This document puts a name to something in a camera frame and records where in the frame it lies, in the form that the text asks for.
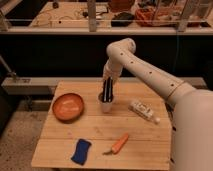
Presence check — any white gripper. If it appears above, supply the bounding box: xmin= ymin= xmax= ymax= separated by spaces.
xmin=102 ymin=63 xmax=119 ymax=102

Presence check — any white ceramic cup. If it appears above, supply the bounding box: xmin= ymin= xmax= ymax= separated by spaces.
xmin=98 ymin=93 xmax=114 ymax=113

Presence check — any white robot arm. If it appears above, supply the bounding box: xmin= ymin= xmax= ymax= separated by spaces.
xmin=103 ymin=38 xmax=213 ymax=171

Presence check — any blue eraser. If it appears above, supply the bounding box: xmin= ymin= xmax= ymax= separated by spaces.
xmin=71 ymin=139 xmax=91 ymax=165

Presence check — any orange bowl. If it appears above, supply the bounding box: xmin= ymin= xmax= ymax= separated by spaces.
xmin=52 ymin=93 xmax=84 ymax=121

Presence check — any orange carrot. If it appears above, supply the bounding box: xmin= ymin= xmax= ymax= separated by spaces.
xmin=104 ymin=133 xmax=129 ymax=155

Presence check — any black object on bench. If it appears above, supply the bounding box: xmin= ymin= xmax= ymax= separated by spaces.
xmin=111 ymin=12 xmax=134 ymax=27

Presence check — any red tool box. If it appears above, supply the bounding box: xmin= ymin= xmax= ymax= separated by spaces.
xmin=134 ymin=7 xmax=174 ymax=28

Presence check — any wooden workbench in background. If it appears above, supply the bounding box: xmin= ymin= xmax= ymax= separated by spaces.
xmin=0 ymin=1 xmax=213 ymax=35

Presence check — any grey metal post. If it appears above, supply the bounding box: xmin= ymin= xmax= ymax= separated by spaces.
xmin=87 ymin=0 xmax=97 ymax=32

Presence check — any grey metal rail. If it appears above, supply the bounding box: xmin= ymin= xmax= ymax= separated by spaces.
xmin=1 ymin=77 xmax=207 ymax=95

